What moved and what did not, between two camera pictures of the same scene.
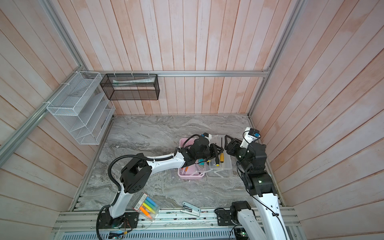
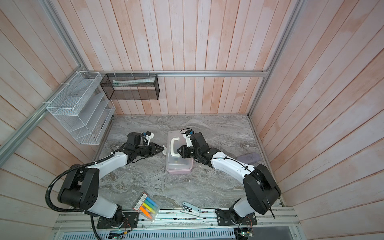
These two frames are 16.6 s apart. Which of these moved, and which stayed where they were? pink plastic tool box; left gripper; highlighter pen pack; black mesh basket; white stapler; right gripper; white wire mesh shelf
Moved: left gripper; right gripper; pink plastic tool box
Stayed: highlighter pen pack; black mesh basket; white wire mesh shelf; white stapler
